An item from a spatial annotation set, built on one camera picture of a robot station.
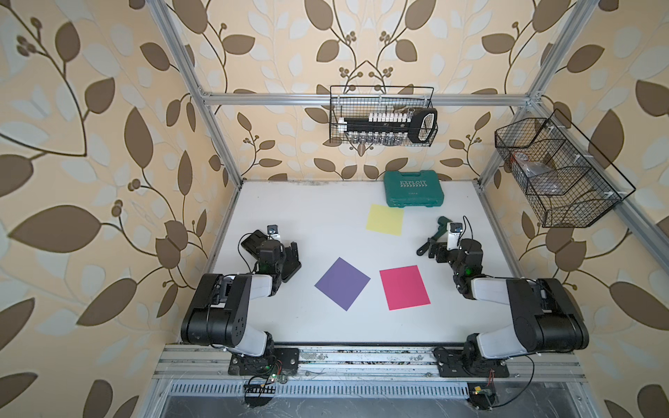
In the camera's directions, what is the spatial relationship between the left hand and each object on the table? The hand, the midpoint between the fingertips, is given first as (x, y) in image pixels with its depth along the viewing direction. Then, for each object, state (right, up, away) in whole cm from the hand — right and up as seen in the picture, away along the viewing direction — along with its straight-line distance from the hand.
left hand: (276, 241), depth 94 cm
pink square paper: (+46, -15, -5) cm, 49 cm away
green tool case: (+55, +21, +18) cm, 62 cm away
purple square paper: (+24, -15, -3) cm, 29 cm away
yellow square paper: (+42, +7, +14) cm, 45 cm away
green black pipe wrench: (+65, +6, +11) cm, 67 cm away
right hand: (+61, +1, 0) cm, 61 cm away
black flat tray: (-10, -1, +2) cm, 10 cm away
